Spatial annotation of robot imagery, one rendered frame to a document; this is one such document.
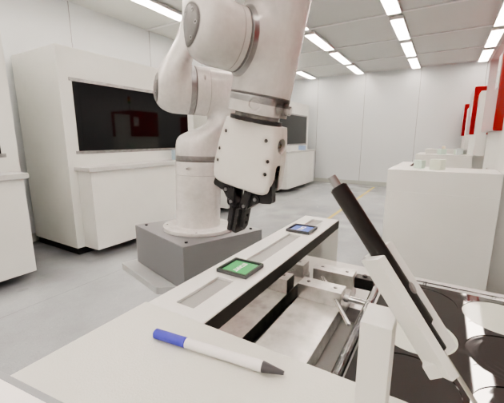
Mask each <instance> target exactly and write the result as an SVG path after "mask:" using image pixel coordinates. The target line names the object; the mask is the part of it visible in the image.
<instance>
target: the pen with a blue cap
mask: <svg viewBox="0 0 504 403"><path fill-rule="evenodd" d="M153 338H154V339H157V340H159V341H164V342H167V343H170V344H172V345H176V346H179V347H182V348H185V349H189V350H192V351H194V352H197V353H202V354H205V355H207V356H210V357H214V358H217V359H219V360H223V361H227V362H229V363H232V364H235V365H239V366H242V367H245V368H248V369H252V370H254V371H257V372H260V373H270V374H277V375H284V372H285V371H284V370H282V369H280V368H278V367H276V366H274V365H272V364H270V363H268V362H266V361H264V360H261V359H257V358H255V357H250V356H247V355H245V354H241V353H237V352H234V351H231V350H228V349H223V348H221V347H218V346H215V345H211V344H207V343H205V342H202V341H197V340H194V339H192V338H188V337H184V336H181V335H178V334H176V333H171V332H168V331H165V330H162V329H156V330H155V331H154V332H153Z"/></svg>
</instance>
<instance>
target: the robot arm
mask: <svg viewBox="0 0 504 403"><path fill-rule="evenodd" d="M310 4H311V0H245V3H244V5H243V4H240V3H238V2H236V1H235V0H182V19H181V23H180V27H179V29H178V33H177V36H176V38H175V40H174V43H173V45H172V47H171V48H170V50H169V52H168V53H167V55H166V56H165V58H164V60H163V61H162V64H161V65H160V66H159V68H158V72H157V73H156V75H155V79H154V86H153V90H154V100H155V101H156V102H157V104H158V106H159V107H160V108H162V109H163V110H165V111H167V112H170V113H173V114H189V115H201V116H207V121H206V123H205V124H204V125H203V126H200V127H198V128H197V129H194V130H190V131H188V132H185V133H184V134H181V135H180V136H178V138H177V140H176V146H175V171H176V219H174V220H171V221H168V222H166V223H165V224H164V225H163V230H164V232H166V233H168V234H171V235H174V236H179V237H214V236H219V235H223V234H225V233H229V232H230V231H231V230H232V231H233V232H234V233H237V232H239V231H242V230H244V229H245V228H246V227H247V226H248V222H249V218H250V210H251V208H252V207H254V206H255V205H257V204H258V203H261V204H272V203H275V191H279V190H280V188H281V185H282V179H283V174H284V169H285V163H286V147H287V128H286V127H283V126H282V123H281V122H279V121H278V120H279V118H281V119H286V118H287V116H290V115H291V114H292V106H290V99H291V95H292V91H293V88H294V80H295V76H296V73H297V68H298V61H299V58H300V53H301V49H302V43H303V39H304V34H305V31H306V24H307V19H308V16H309V12H310ZM193 59H194V60H195V61H197V62H199V63H201V64H203V65H206V66H210V67H213V68H210V67H204V66H193V65H192V61H193ZM216 68H217V69H216ZM221 189H222V190H223V191H224V193H225V195H226V197H227V203H228V205H230V208H229V213H228V218H227V220H224V219H221V218H220V205H221ZM243 190H244V193H243Z"/></svg>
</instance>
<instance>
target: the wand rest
mask: <svg viewBox="0 0 504 403"><path fill-rule="evenodd" d="M385 244H386V246H387V248H388V249H389V251H390V252H391V253H392V255H393V256H394V259H395V260H396V262H397V263H398V264H399V266H400V268H401V269H402V271H403V273H404V274H405V275H406V277H407V279H408V280H409V281H410V282H412V283H413V284H414V286H415V288H416V290H417V294H418V296H419V297H420V299H421V300H422V302H423V304H424V305H425V307H426V308H427V310H428V311H429V313H430V315H431V317H432V318H433V321H432V325H433V326H434V328H435V329H436V331H437V332H438V334H439V336H440V337H441V339H442V340H443V342H444V343H445V345H446V349H445V351H446V354H448V353H449V352H451V351H452V350H453V349H455V348H456V347H457V345H456V343H455V342H454V340H453V338H452V337H451V335H450V334H449V332H448V330H447V329H446V327H445V326H444V324H443V323H442V321H441V319H440V317H439V316H438V315H437V313H436V311H435V310H434V308H433V306H432V305H431V304H430V302H429V300H428V298H427V297H426V295H425V294H424V292H423V291H422V289H421V287H420V285H419V284H418V283H417V281H416V279H415V278H414V276H413V274H412V273H411V272H410V270H409V268H408V266H407V265H406V263H405V262H404V260H403V259H402V257H401V255H400V253H399V252H398V251H397V249H396V247H395V246H394V244H393V242H392V241H388V242H386V243H385ZM362 264H363V265H364V266H365V268H366V270H367V272H368V274H369V275H370V276H371V278H372V280H373V281H374V284H375V285H376V286H377V288H378V290H379V292H380V293H381V295H382V296H383V298H384V300H385V301H386V304H387V305H388V306H389V307H385V306H382V305H376V304H373V303H369V304H368V306H367V307H366V311H365V313H364V314H363V316H362V319H361V321H360V330H359V340H358V361H357V372H356V382H355V393H354V403H389V398H390V383H391V374H392V367H393V359H394V343H395V335H396V327H397V321H398V323H399V325H400V326H401V327H402V330H403V331H404V333H405V335H406V336H407V338H408V339H409V341H410V343H411V345H412V346H413V347H414V349H415V351H416V353H417V354H418V356H419V357H420V359H421V361H422V367H423V369H424V371H425V372H426V374H427V376H428V378H429V379H430V380H433V379H438V378H442V377H444V378H445V379H447V380H449V381H454V380H455V379H456V378H458V377H459V375H458V373H457V372H456V370H455V368H454V367H453V365H452V364H451V362H450V360H449V358H448V357H447V356H446V354H445V352H444V351H443V349H442V347H441V346H440V345H439V343H438V341H437V339H436V337H435V336H434V335H433V333H432V331H431V330H430V328H429V326H428V325H427V324H426V321H425V320H424V318H423V317H422V315H421V314H420V312H419V310H418V308H417V307H416V305H415V304H414V302H413V301H412V299H411V297H410V295H409V294H408V293H407V291H406V289H405V287H404V286H403V284H402V283H401V281H400V280H399V278H398V276H397V274H396V273H395V272H394V270H393V268H392V266H391V265H390V263H389V262H388V260H387V259H386V256H385V255H381V256H373V257H371V256H370V254H369V253H368V254H367V255H366V256H365V257H364V259H363V260H362Z"/></svg>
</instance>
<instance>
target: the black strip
mask: <svg viewBox="0 0 504 403"><path fill-rule="evenodd" d="M338 226H339V221H337V222H335V223H334V224H333V225H332V226H331V227H330V228H328V229H327V230H325V231H324V232H323V233H321V234H320V235H319V236H317V237H316V238H315V239H314V240H313V241H311V242H310V243H309V244H307V245H306V246H305V247H303V248H302V249H300V250H299V251H298V252H297V253H296V254H295V255H293V256H292V257H290V258H289V259H288V260H286V261H285V262H284V263H282V264H281V265H280V266H279V267H278V268H276V269H275V270H274V271H272V272H271V273H269V274H268V275H267V276H265V277H264V278H263V279H262V280H261V281H259V282H258V283H257V284H255V285H254V286H253V287H251V288H250V289H248V290H247V291H246V292H245V293H244V294H243V295H241V296H240V297H238V298H237V299H236V300H235V301H233V302H232V303H230V304H229V305H228V306H227V307H226V308H225V309H223V310H222V311H220V312H219V313H217V314H216V315H215V316H214V317H212V318H211V319H210V320H209V321H207V322H206V323H205V325H208V326H211V327H213V328H215V329H220V328H221V327H222V326H223V325H225V324H226V323H227V322H228V321H229V320H230V319H231V318H232V317H233V316H235V315H236V314H237V313H238V312H240V311H241V310H242V309H243V308H245V307H246V306H247V305H248V304H249V303H251V302H252V301H253V300H254V299H255V298H256V297H257V296H258V295H260V294H261V293H262V292H263V291H264V290H266V289H267V288H268V287H269V286H271V285H272V284H273V283H274V282H275V281H277V280H278V279H279V278H280V277H281V276H282V275H283V274H284V273H286V272H287V271H288V270H289V269H291V268H292V267H293V266H294V265H296V264H297V263H298V262H299V261H301V260H302V259H303V258H304V257H305V256H306V255H307V254H308V253H309V252H311V251H312V250H313V249H314V248H315V247H317V246H318V245H319V244H320V243H322V242H323V241H324V240H325V239H327V238H328V237H329V236H330V235H331V234H332V233H333V232H334V231H335V230H337V229H338Z"/></svg>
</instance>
